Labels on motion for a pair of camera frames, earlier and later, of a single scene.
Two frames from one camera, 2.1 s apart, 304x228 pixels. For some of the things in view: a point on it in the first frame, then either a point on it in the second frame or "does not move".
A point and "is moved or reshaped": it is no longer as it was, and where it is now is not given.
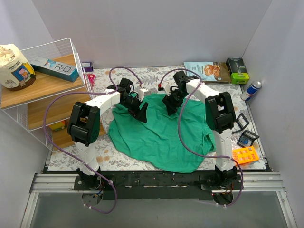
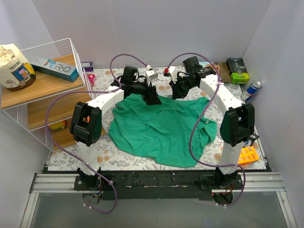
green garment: [178, 142] is moved or reshaped
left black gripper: [137, 107] → [149, 94]
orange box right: [245, 155] does not move
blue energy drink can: [251, 90] does not move
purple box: [88, 66] does not move
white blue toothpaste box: [55, 68] does not move
